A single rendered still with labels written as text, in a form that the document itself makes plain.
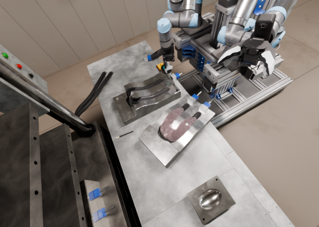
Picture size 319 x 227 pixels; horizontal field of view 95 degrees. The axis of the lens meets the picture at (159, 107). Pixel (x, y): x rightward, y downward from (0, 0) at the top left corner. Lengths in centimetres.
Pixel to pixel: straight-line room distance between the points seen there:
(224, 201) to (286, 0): 100
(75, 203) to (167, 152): 52
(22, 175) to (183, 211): 77
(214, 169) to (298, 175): 127
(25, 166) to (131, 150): 58
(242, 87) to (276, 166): 95
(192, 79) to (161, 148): 138
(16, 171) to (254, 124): 214
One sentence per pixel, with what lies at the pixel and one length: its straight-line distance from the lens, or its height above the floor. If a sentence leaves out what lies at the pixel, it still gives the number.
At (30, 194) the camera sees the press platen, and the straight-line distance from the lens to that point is 73.
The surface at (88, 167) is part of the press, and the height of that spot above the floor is 79.
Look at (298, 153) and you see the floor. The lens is 225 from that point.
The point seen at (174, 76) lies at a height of 85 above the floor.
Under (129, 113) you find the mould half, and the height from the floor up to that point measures 86.
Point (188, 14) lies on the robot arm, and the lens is 102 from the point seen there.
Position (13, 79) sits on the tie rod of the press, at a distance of 88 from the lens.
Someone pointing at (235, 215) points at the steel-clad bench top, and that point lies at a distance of 105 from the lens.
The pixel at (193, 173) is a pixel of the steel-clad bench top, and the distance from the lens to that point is 102.
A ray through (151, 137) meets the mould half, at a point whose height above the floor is 91.
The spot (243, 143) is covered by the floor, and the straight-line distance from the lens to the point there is 203.
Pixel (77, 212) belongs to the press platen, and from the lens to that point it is 91.
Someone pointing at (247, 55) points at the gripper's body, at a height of 143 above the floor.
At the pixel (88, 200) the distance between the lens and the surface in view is 98.
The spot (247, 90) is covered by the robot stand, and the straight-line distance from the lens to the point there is 214.
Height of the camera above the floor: 181
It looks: 58 degrees down
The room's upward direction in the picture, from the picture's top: 14 degrees counter-clockwise
